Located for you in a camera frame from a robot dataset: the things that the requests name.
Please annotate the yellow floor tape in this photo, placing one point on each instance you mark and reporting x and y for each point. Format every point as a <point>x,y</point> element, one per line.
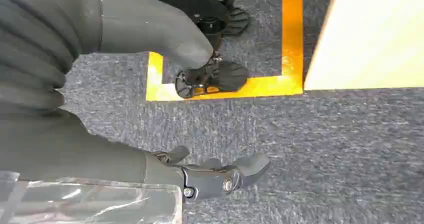
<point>292,33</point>

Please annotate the pale desk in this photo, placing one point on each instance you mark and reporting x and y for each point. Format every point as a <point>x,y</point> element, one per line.
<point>374,37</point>

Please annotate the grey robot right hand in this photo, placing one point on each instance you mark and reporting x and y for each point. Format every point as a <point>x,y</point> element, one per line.
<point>139,20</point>

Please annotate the black robot left leg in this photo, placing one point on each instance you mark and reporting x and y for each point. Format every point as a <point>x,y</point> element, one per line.
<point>238,21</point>

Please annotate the ribbed grey right arm sleeve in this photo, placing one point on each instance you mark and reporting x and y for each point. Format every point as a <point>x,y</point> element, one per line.
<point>36,40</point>

